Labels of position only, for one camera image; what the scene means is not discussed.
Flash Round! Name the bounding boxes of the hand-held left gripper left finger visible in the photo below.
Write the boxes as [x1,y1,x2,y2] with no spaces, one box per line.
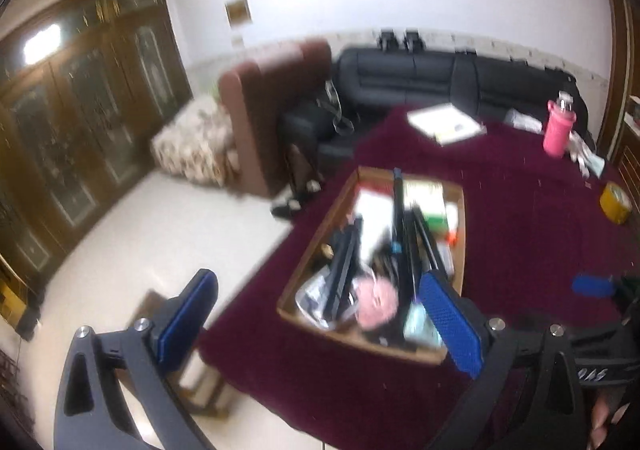
[52,267,221,450]

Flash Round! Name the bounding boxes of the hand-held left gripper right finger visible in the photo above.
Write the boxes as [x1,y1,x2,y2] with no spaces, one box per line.
[417,270,593,450]

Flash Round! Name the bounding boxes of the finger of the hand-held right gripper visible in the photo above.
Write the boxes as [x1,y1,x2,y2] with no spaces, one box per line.
[571,272,623,298]

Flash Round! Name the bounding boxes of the clear plastic bag pink contents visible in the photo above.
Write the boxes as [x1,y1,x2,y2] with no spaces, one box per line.
[295,270,401,331]

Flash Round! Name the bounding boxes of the cardboard box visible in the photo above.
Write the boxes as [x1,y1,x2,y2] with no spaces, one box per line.
[276,166,467,366]

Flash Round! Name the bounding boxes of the person's right hand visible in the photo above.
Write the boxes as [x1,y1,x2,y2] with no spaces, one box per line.
[587,385,640,450]

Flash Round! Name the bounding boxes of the small teal item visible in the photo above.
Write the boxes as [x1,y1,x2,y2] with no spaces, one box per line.
[402,302,443,348]

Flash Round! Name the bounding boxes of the wooden stool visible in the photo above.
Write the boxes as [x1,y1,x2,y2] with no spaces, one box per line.
[142,287,238,418]

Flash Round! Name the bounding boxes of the yellow-brown tape roll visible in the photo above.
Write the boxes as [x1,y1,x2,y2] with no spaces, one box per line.
[599,181,635,226]

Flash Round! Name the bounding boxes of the thin black stick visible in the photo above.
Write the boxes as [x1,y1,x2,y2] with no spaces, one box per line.
[407,207,446,281]

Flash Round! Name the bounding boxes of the thick black marker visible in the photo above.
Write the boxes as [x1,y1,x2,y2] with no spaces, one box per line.
[325,217,363,321]

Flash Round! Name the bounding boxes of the green and white box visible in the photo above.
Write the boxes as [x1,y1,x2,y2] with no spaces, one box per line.
[402,180,448,231]

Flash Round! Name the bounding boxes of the white crumpled cloth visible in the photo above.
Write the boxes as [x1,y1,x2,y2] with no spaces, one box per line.
[567,132,608,178]

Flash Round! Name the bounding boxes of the wooden cabinet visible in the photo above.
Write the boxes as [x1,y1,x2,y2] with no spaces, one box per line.
[617,95,640,191]

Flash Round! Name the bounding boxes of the white flat box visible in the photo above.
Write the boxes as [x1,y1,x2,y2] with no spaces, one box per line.
[355,190,396,241]

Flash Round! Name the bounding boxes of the pink covered bottle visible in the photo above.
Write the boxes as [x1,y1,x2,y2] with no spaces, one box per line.
[543,92,577,158]

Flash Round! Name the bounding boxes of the white paper slip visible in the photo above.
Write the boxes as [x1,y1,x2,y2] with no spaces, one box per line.
[502,107,546,133]

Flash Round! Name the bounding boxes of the floral blanket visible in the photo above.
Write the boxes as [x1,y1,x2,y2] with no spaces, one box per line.
[150,95,241,188]

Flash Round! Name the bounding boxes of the white notebook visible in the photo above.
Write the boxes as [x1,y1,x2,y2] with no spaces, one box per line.
[406,102,488,146]

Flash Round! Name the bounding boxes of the dark wooden glass door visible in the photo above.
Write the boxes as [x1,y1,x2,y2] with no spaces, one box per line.
[0,0,195,291]

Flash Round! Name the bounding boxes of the brown armchair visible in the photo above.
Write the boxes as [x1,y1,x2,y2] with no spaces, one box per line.
[217,39,333,198]

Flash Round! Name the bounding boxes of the black leather sofa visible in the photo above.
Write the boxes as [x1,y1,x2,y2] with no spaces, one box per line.
[280,45,596,171]

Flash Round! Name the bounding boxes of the wooden doorway frame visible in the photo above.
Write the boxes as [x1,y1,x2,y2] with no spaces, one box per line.
[597,0,640,156]

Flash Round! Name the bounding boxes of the white charger with cable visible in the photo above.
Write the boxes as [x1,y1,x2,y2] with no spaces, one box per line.
[320,80,356,131]

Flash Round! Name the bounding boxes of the yellow wall plaque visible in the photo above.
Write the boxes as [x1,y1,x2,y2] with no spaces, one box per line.
[225,0,251,26]

